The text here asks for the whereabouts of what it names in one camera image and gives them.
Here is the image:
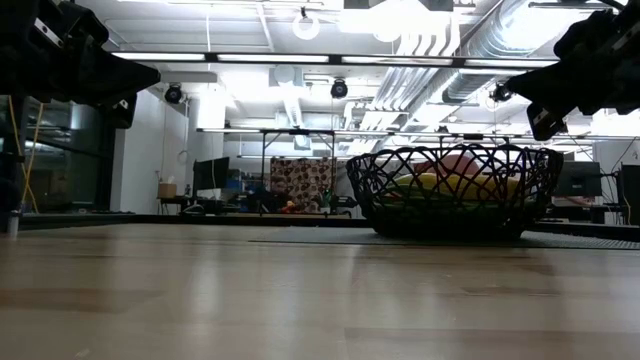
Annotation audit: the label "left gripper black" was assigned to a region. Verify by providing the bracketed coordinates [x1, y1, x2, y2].
[0, 0, 162, 131]

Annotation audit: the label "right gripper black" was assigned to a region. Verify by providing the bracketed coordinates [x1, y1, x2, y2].
[504, 0, 640, 143]

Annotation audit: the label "pink toy peach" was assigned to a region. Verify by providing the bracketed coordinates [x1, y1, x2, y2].
[413, 153, 482, 177]

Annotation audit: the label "yellow toy banana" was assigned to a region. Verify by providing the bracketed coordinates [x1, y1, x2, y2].
[392, 172, 524, 202]

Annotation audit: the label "green onion bunch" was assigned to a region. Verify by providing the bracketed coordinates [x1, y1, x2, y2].
[379, 192, 536, 216]

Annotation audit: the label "black track light cluster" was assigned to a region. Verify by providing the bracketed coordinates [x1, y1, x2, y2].
[489, 81, 515, 104]

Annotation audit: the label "black round ceiling lamp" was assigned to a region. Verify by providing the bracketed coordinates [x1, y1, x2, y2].
[329, 77, 350, 100]
[163, 82, 184, 105]

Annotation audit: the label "black wide monitor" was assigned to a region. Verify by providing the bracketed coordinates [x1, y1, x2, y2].
[553, 160, 604, 199]

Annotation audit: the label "black crossbar with strip lights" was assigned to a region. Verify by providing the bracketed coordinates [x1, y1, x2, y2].
[110, 48, 560, 72]

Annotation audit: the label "black monitor edge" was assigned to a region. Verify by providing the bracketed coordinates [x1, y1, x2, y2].
[618, 163, 640, 226]

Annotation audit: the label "black dark monitor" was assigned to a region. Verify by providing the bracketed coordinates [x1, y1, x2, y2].
[192, 156, 231, 192]

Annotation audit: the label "white ceiling pipes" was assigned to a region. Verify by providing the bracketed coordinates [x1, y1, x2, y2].
[349, 27, 464, 156]

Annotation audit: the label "person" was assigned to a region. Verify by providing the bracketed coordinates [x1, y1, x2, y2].
[252, 179, 297, 214]

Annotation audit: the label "brown floral patterned quilt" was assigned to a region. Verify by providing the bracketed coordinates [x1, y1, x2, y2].
[269, 156, 339, 214]

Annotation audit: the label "small green plant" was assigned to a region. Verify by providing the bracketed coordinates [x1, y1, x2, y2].
[309, 188, 335, 215]

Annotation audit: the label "yellow cable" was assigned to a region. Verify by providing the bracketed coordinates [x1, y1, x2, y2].
[20, 102, 46, 207]
[7, 97, 40, 214]

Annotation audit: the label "black woven wire basket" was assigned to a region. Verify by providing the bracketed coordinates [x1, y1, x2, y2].
[342, 142, 565, 242]

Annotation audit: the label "white cylindrical post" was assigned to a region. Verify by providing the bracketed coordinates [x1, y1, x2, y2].
[5, 209, 21, 239]

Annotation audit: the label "black background rig frame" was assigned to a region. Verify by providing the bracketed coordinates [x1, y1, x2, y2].
[196, 127, 640, 217]

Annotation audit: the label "white hanging ring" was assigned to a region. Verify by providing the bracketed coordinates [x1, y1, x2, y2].
[291, 12, 322, 42]

